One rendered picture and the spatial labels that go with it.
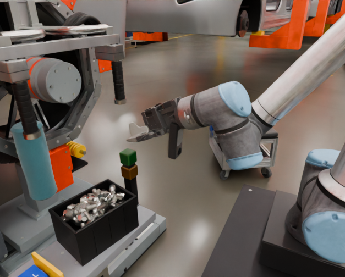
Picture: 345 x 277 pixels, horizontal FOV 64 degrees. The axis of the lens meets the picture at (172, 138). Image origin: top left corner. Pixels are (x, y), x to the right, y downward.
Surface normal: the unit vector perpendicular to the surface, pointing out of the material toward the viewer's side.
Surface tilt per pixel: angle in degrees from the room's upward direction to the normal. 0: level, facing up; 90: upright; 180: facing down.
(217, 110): 93
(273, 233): 2
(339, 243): 93
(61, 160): 90
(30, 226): 0
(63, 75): 90
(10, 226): 0
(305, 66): 70
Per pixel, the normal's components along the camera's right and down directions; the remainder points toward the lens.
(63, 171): 0.83, 0.23
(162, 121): 0.78, -0.21
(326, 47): -0.72, -0.04
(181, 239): -0.02, -0.90
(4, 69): -0.56, 0.36
